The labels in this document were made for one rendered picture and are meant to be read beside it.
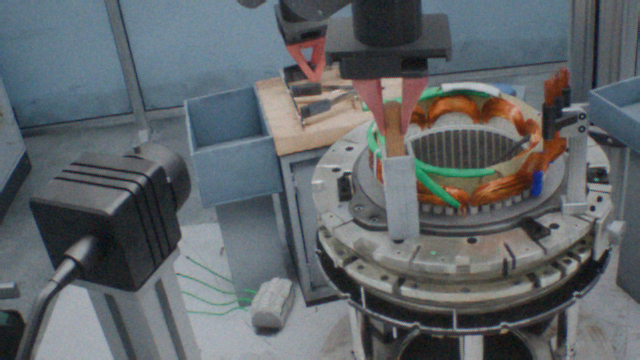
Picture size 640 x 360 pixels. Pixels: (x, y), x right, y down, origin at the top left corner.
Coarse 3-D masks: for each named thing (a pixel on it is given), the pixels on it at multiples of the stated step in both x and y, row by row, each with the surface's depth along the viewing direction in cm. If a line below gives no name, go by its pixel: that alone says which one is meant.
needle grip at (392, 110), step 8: (384, 104) 68; (392, 104) 68; (400, 104) 68; (384, 112) 68; (392, 112) 68; (400, 112) 68; (384, 120) 69; (392, 120) 68; (400, 120) 69; (392, 128) 69; (400, 128) 69; (392, 136) 69; (400, 136) 69; (392, 144) 70; (400, 144) 70; (392, 152) 70; (400, 152) 70
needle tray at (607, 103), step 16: (624, 80) 102; (592, 96) 100; (608, 96) 102; (624, 96) 103; (592, 112) 101; (608, 112) 98; (624, 112) 95; (608, 128) 99; (624, 128) 96; (624, 144) 97; (624, 208) 103; (624, 240) 105; (624, 256) 106; (624, 272) 107; (624, 288) 108
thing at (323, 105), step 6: (318, 102) 101; (324, 102) 101; (300, 108) 100; (306, 108) 100; (312, 108) 100; (318, 108) 101; (324, 108) 101; (330, 108) 102; (306, 114) 100; (312, 114) 101
